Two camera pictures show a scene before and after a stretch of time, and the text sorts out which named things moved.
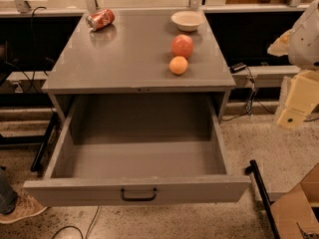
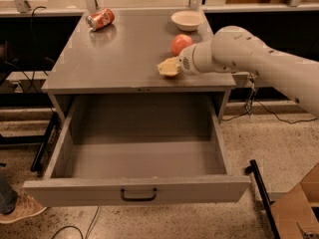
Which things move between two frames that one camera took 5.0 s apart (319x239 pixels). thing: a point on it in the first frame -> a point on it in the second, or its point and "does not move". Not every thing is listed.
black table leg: (54, 119) does not move
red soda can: (100, 19) does not move
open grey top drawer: (139, 148) does not move
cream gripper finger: (281, 45) -> (165, 64)
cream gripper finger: (291, 119) -> (169, 70)
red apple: (181, 46) does not move
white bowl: (187, 21) does not move
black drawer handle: (140, 199) does not move
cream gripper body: (305, 45) -> (184, 61)
